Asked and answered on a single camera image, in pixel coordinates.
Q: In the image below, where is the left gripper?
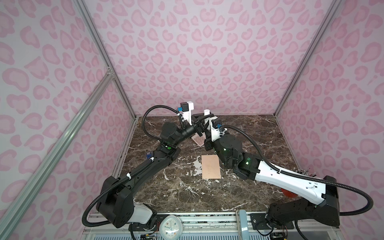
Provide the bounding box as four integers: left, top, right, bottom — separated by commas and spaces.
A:
174, 113, 213, 149

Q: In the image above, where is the pink calculator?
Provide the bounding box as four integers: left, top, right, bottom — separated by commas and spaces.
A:
191, 133, 206, 147

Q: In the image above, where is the aluminium frame strut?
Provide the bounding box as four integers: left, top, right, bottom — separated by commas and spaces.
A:
73, 0, 137, 120
274, 0, 344, 119

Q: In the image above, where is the light blue tape strip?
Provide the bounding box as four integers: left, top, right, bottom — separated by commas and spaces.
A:
236, 210, 250, 240

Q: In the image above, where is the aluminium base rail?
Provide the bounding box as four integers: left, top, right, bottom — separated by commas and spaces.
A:
80, 212, 345, 240

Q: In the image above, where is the aluminium diagonal frame bar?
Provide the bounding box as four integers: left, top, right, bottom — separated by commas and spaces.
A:
1, 71, 114, 240

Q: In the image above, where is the right black cable conduit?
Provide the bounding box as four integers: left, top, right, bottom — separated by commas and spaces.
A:
221, 124, 375, 217

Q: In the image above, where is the aluminium frame strut right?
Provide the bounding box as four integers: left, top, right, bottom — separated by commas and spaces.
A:
274, 0, 344, 119

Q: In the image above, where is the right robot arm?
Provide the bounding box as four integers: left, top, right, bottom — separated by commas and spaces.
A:
205, 129, 340, 227

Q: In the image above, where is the white desk clock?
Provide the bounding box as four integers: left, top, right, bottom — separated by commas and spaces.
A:
159, 215, 183, 240

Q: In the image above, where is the aluminium frame strut left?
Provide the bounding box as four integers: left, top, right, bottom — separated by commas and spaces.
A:
73, 0, 137, 120

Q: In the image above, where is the red pencil cup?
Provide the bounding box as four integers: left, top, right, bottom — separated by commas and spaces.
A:
281, 168, 317, 199

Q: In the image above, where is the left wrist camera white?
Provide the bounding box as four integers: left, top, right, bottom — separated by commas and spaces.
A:
178, 101, 195, 125

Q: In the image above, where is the left black cable conduit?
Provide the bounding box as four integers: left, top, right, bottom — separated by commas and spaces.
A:
81, 104, 181, 228

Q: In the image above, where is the black cable conduit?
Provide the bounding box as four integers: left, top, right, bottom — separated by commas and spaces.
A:
221, 124, 375, 217
81, 104, 181, 228

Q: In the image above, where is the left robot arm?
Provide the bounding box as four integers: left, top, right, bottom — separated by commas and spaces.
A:
91, 115, 211, 228

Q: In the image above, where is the peach envelope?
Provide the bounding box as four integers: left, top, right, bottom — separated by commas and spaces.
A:
202, 155, 221, 180

